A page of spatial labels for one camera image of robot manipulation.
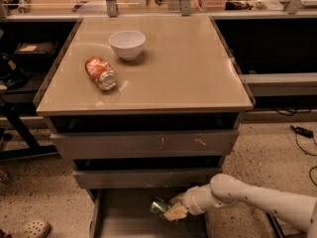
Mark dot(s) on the white perforated clog shoe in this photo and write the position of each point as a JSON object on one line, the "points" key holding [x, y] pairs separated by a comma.
{"points": [[34, 229]]}

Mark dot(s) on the black box on shelf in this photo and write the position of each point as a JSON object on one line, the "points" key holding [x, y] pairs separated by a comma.
{"points": [[41, 52]]}

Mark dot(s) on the grey drawer cabinet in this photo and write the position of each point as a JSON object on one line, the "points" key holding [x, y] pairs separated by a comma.
{"points": [[183, 80]]}

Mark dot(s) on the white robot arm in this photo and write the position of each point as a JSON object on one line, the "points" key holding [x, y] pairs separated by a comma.
{"points": [[299, 210]]}

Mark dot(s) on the black metal base bar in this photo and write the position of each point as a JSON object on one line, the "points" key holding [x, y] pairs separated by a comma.
{"points": [[282, 229]]}

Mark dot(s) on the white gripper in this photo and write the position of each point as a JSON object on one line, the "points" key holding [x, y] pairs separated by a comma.
{"points": [[190, 199]]}

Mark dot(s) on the orange soda can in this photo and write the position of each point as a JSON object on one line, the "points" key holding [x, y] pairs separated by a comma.
{"points": [[101, 73]]}

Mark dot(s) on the green crushed soda can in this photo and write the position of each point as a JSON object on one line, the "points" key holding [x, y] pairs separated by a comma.
{"points": [[159, 207]]}

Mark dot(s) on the white ceramic bowl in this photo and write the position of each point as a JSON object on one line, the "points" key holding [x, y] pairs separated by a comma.
{"points": [[127, 45]]}

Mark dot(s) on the top grey drawer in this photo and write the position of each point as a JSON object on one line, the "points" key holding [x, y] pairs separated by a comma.
{"points": [[146, 144]]}

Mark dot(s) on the black power adapter with cable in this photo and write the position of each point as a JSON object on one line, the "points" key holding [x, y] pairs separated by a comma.
{"points": [[300, 131]]}

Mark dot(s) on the bottom open grey drawer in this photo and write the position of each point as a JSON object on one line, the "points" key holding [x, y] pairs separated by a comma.
{"points": [[126, 213]]}

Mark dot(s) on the middle grey drawer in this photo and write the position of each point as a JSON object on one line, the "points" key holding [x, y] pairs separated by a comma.
{"points": [[144, 178]]}

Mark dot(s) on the black table leg frame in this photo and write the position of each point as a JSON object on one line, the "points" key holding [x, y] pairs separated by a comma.
{"points": [[34, 149]]}

